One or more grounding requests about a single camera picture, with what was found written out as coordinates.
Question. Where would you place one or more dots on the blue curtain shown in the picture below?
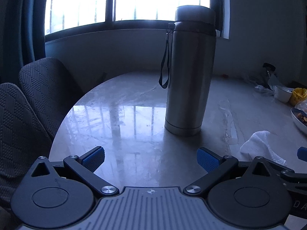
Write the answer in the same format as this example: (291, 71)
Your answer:
(21, 16)

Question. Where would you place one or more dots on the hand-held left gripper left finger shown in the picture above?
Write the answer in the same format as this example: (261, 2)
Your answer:
(94, 159)

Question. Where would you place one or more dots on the grey patterned chair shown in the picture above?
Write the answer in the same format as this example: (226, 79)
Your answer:
(16, 129)
(43, 81)

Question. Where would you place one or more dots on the yellow plastic bag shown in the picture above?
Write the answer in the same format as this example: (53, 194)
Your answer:
(299, 95)

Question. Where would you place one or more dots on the small white cup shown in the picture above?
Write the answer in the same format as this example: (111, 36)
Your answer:
(281, 95)

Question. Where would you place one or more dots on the crumpled clear wrapper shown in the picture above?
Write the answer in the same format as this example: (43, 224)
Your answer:
(262, 89)

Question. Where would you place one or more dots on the white cloth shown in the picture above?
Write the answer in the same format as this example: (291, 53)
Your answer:
(260, 143)

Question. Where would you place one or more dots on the white paper sheet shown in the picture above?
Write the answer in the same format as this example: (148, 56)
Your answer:
(272, 80)

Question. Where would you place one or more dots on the plate with food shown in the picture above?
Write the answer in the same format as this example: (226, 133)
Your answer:
(298, 123)

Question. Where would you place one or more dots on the dark framed window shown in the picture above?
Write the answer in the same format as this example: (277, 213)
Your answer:
(84, 4)

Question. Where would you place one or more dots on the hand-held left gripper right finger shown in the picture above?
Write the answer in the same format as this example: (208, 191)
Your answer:
(207, 159)

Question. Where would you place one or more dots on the stainless steel vacuum flask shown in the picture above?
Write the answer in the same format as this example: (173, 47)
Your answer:
(189, 76)

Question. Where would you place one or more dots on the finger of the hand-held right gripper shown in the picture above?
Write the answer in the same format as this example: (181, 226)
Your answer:
(302, 153)

